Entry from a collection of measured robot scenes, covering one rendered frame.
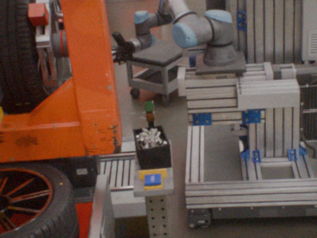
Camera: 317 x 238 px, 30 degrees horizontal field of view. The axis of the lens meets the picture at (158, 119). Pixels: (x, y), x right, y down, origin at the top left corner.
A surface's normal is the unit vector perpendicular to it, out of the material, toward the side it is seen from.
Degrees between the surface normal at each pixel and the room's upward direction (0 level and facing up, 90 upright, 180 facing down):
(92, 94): 90
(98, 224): 0
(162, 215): 90
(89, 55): 90
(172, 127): 0
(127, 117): 0
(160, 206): 90
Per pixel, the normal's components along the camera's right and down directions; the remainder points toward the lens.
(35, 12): -0.05, -0.32
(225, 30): 0.47, 0.36
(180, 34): -0.81, 0.40
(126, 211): -0.09, -0.89
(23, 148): 0.01, 0.44
